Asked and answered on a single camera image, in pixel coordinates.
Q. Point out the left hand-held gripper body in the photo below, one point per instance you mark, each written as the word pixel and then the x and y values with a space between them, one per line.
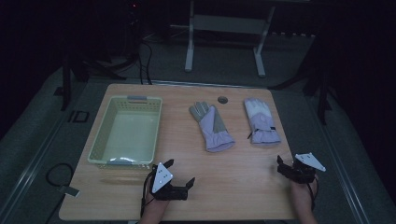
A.
pixel 162 179

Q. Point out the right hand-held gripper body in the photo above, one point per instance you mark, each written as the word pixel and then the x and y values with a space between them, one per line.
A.
pixel 303 174

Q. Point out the lavender and white glove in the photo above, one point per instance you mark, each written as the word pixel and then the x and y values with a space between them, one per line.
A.
pixel 263 124

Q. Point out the pale green plastic basket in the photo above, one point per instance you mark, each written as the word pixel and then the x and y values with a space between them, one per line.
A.
pixel 129 133

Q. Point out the lavender glove with grey palm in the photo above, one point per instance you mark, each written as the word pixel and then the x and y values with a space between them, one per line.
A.
pixel 211 130

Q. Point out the person's right hand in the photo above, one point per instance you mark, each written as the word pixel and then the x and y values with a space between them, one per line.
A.
pixel 300 193

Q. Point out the person's left hand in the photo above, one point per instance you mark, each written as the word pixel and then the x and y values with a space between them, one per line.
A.
pixel 155 206

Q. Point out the dark metal stand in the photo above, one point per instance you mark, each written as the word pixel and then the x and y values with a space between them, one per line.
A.
pixel 322 93

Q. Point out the grey round table grommet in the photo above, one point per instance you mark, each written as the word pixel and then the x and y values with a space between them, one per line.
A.
pixel 222 100

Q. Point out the grey flat floor tag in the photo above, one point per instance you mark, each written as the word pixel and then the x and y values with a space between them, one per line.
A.
pixel 69 190

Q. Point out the black tripod stand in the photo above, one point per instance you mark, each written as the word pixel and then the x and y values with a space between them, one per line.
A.
pixel 93 67

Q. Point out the black rectangular floor frame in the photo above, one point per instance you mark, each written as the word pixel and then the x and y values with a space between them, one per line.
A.
pixel 73 116

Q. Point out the white metal desk frame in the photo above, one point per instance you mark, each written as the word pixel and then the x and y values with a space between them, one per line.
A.
pixel 224 23

